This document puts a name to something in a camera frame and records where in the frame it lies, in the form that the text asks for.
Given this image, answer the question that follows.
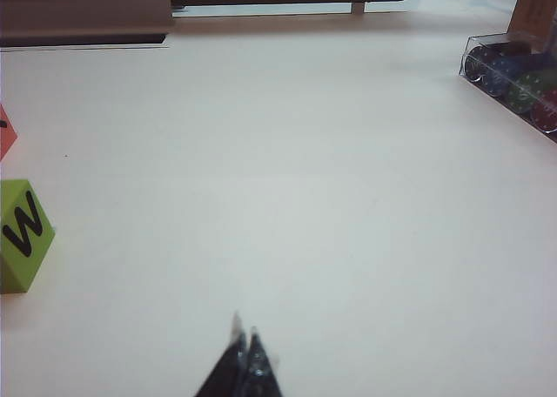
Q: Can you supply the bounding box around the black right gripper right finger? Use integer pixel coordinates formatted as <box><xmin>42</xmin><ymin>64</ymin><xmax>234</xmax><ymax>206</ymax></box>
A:
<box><xmin>237</xmin><ymin>325</ymin><xmax>285</xmax><ymax>397</ymax></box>

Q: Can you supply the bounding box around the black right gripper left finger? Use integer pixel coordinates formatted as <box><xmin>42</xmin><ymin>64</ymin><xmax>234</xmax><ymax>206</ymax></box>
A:
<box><xmin>193</xmin><ymin>312</ymin><xmax>249</xmax><ymax>397</ymax></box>

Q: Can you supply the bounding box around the green block O and 3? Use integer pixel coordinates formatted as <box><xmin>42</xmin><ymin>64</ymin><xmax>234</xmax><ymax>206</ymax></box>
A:
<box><xmin>0</xmin><ymin>178</ymin><xmax>57</xmax><ymax>294</ymax></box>

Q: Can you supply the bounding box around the orange block with Y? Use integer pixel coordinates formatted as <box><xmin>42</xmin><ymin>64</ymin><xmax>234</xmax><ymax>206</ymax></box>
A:
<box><xmin>0</xmin><ymin>104</ymin><xmax>18</xmax><ymax>162</ymax></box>

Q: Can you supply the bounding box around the black poker chip stack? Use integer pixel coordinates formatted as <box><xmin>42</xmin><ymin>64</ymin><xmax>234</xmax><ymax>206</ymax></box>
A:
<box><xmin>464</xmin><ymin>44</ymin><xmax>495</xmax><ymax>83</ymax></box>

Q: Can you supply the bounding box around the blue poker chip stack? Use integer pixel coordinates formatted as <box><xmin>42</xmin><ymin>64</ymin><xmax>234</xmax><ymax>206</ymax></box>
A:
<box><xmin>487</xmin><ymin>55</ymin><xmax>523</xmax><ymax>96</ymax></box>

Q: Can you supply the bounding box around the red poker chip stack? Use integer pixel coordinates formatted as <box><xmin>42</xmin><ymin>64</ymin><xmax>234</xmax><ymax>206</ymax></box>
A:
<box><xmin>530</xmin><ymin>87</ymin><xmax>557</xmax><ymax>135</ymax></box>

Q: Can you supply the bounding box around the green poker chip stack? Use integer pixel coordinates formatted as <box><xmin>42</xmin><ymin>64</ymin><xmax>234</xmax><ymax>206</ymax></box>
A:
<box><xmin>507</xmin><ymin>68</ymin><xmax>552</xmax><ymax>113</ymax></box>

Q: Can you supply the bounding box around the clear poker chip case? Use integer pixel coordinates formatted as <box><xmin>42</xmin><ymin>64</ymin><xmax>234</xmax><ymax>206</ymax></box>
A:
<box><xmin>459</xmin><ymin>33</ymin><xmax>557</xmax><ymax>145</ymax></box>

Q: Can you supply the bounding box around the brown wooden box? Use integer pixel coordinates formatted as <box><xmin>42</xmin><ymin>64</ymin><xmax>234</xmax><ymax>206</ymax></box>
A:
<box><xmin>507</xmin><ymin>0</ymin><xmax>557</xmax><ymax>57</ymax></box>

